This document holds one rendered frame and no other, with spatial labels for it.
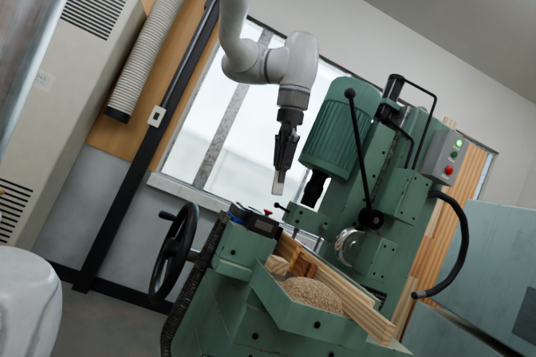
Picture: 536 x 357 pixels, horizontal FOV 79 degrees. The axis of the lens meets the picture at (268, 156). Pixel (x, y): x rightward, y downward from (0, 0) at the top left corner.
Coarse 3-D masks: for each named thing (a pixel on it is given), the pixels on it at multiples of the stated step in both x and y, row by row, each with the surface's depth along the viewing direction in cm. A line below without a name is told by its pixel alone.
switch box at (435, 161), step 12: (444, 132) 103; (432, 144) 106; (444, 144) 102; (468, 144) 105; (432, 156) 104; (444, 156) 102; (420, 168) 106; (432, 168) 102; (444, 168) 102; (456, 168) 104; (432, 180) 107; (444, 180) 103
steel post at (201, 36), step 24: (216, 0) 220; (192, 48) 215; (192, 72) 220; (168, 96) 211; (168, 120) 213; (144, 144) 210; (144, 168) 210; (120, 192) 207; (120, 216) 207; (96, 240) 204; (96, 264) 204; (72, 288) 201
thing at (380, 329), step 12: (324, 276) 82; (336, 288) 76; (348, 300) 71; (360, 300) 69; (348, 312) 70; (360, 312) 67; (372, 312) 64; (360, 324) 66; (372, 324) 63; (384, 324) 61; (372, 336) 62; (384, 336) 60
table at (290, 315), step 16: (224, 272) 79; (240, 272) 81; (256, 272) 80; (288, 272) 84; (256, 288) 77; (272, 288) 71; (272, 304) 68; (288, 304) 63; (304, 304) 64; (288, 320) 63; (304, 320) 64; (320, 320) 65; (336, 320) 66; (352, 320) 68; (320, 336) 65; (336, 336) 67; (352, 336) 68
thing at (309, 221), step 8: (288, 208) 105; (296, 208) 101; (304, 208) 101; (288, 216) 103; (296, 216) 101; (304, 216) 102; (312, 216) 103; (320, 216) 104; (296, 224) 101; (304, 224) 102; (312, 224) 103; (328, 224) 105; (312, 232) 103; (320, 232) 104
